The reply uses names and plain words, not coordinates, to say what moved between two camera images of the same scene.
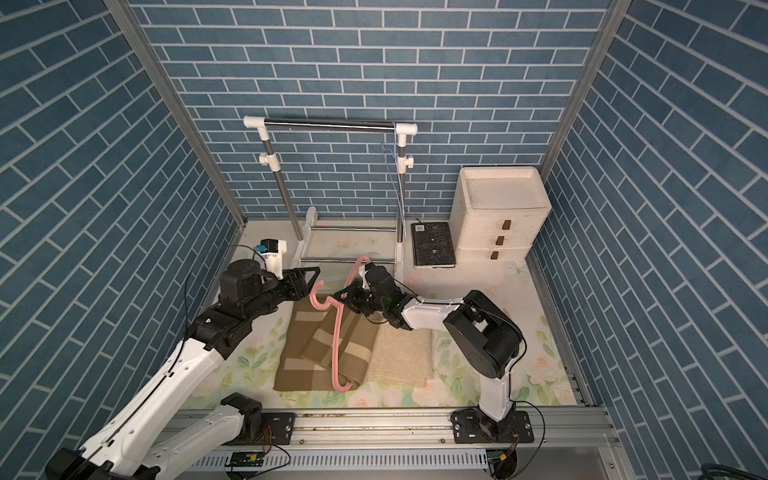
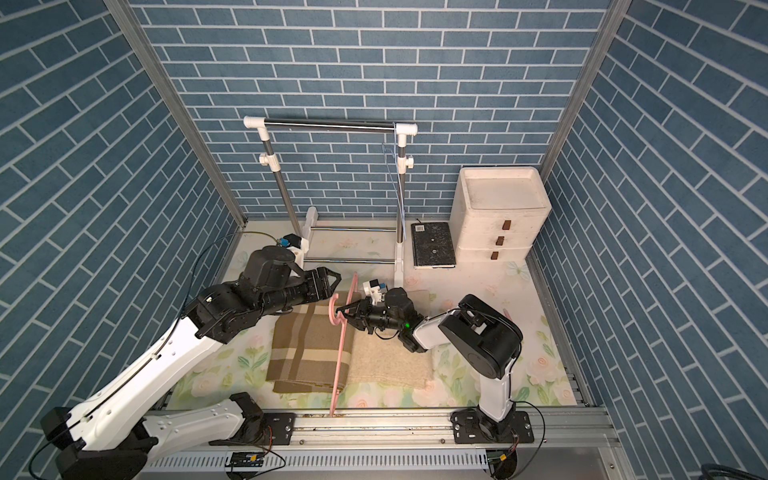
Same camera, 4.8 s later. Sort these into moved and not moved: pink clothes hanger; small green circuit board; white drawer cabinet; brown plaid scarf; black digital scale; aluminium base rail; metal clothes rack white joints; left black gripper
Moved: brown plaid scarf; pink clothes hanger; left black gripper
Not moved: aluminium base rail; small green circuit board; metal clothes rack white joints; white drawer cabinet; black digital scale
